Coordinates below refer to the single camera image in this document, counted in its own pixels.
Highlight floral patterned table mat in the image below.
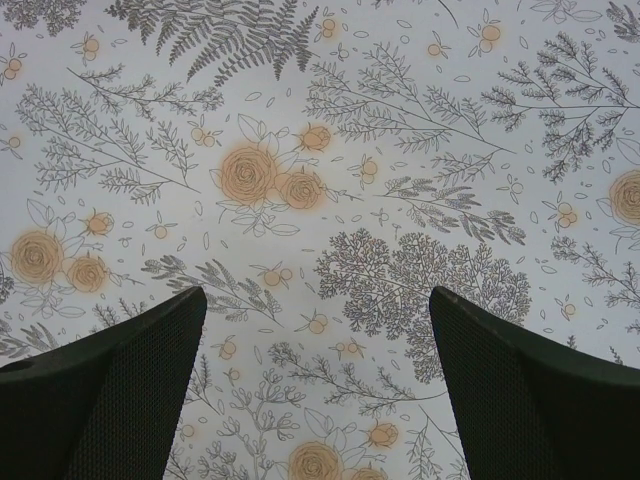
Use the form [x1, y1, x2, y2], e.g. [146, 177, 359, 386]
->
[1, 1, 639, 479]

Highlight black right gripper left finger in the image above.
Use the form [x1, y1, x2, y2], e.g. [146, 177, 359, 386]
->
[1, 287, 207, 479]

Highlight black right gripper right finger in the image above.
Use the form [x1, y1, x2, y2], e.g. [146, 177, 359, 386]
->
[429, 287, 639, 479]

